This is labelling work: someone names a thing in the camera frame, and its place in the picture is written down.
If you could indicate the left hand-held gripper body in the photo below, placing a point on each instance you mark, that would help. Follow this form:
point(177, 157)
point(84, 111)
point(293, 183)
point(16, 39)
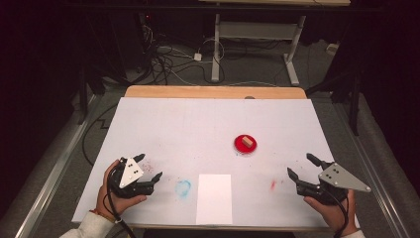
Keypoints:
point(130, 173)

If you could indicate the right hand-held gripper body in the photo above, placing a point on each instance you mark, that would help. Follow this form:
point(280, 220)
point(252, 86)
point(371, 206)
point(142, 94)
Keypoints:
point(336, 178)

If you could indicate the small wooden stamp block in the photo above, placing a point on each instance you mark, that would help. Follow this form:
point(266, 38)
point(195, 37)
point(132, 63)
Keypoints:
point(247, 141)

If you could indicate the red round ink pad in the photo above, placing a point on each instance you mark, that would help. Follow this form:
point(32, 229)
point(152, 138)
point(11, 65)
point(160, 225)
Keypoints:
point(240, 146)

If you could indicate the white paper sheet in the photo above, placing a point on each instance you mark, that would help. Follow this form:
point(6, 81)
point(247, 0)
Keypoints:
point(214, 200)

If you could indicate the person's left hand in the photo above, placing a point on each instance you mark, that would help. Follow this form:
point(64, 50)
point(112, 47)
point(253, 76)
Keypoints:
point(107, 203)

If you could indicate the person's right hand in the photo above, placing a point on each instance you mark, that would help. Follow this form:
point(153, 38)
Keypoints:
point(333, 216)

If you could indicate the white board cover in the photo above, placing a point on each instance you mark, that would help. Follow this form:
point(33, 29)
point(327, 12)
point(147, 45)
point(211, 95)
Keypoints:
point(198, 132)

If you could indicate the black stand leg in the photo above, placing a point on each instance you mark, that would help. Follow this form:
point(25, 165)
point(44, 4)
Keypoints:
point(82, 99)
point(355, 105)

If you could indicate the wooden table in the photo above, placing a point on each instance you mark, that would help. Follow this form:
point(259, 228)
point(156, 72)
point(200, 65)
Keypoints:
point(214, 92)

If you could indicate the white floor socket box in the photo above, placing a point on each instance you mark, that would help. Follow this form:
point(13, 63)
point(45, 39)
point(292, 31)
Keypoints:
point(332, 48)

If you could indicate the black computer tower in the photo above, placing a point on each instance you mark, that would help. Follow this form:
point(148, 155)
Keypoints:
point(132, 43)

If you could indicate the white power adapter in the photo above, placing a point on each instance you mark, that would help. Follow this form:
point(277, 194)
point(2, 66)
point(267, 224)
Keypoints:
point(197, 57)

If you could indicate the metal floor rail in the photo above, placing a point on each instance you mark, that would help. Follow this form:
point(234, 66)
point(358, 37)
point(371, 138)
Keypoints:
point(56, 168)
point(369, 168)

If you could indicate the white metal desk frame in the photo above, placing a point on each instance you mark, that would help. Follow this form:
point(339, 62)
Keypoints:
point(257, 31)

